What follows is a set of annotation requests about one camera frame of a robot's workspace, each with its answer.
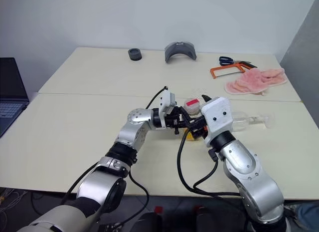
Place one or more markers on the orange hacksaw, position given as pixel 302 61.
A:
pixel 212 71

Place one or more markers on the dark rounded shape red tag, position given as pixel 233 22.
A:
pixel 149 222
pixel 211 220

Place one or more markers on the clear wine glass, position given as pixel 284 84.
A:
pixel 249 121

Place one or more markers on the gray curved visor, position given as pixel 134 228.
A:
pixel 180 51

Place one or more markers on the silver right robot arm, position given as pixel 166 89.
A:
pixel 249 167

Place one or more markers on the pink fluffy cloth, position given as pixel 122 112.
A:
pixel 254 79

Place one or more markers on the clear bottle with yellow drink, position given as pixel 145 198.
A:
pixel 192 107

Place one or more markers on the blue fabric object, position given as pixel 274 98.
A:
pixel 307 214

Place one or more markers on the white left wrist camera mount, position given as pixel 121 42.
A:
pixel 165 102

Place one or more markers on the small black device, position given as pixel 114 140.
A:
pixel 111 227

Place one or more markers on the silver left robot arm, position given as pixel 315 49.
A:
pixel 99 184

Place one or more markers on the dark laptop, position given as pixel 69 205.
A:
pixel 11 92

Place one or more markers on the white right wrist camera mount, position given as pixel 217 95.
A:
pixel 219 112

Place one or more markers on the black round cylinder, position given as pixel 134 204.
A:
pixel 134 54

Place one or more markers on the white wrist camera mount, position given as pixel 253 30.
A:
pixel 219 112
pixel 165 102

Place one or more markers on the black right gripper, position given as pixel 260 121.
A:
pixel 200 129

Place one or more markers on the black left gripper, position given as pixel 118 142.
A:
pixel 172 122

